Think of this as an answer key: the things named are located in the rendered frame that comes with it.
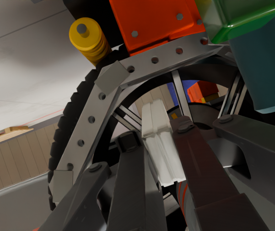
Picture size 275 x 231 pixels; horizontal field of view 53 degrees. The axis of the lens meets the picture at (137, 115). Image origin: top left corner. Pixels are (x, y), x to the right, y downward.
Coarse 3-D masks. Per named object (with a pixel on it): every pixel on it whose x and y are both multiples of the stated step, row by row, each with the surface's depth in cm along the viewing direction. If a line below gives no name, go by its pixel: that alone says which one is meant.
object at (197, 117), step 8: (192, 104) 102; (200, 104) 102; (176, 112) 102; (192, 112) 101; (200, 112) 101; (208, 112) 101; (216, 112) 101; (200, 120) 101; (208, 120) 101; (200, 128) 97; (208, 128) 101
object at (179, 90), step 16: (192, 64) 56; (208, 64) 56; (224, 64) 55; (160, 80) 66; (176, 80) 58; (208, 80) 76; (224, 80) 71; (240, 80) 58; (128, 96) 58; (176, 96) 59; (240, 96) 57; (112, 112) 56; (128, 112) 58; (224, 112) 57; (272, 112) 69; (112, 128) 72; (128, 128) 58; (96, 160) 61; (176, 208) 57
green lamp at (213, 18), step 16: (208, 0) 17; (224, 0) 16; (240, 0) 16; (256, 0) 15; (272, 0) 15; (208, 16) 18; (224, 16) 16; (240, 16) 16; (256, 16) 16; (272, 16) 17; (208, 32) 19; (224, 32) 17; (240, 32) 18
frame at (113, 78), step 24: (168, 48) 47; (192, 48) 47; (216, 48) 47; (120, 72) 47; (144, 72) 47; (96, 96) 48; (96, 120) 48; (72, 144) 48; (96, 144) 52; (72, 168) 50
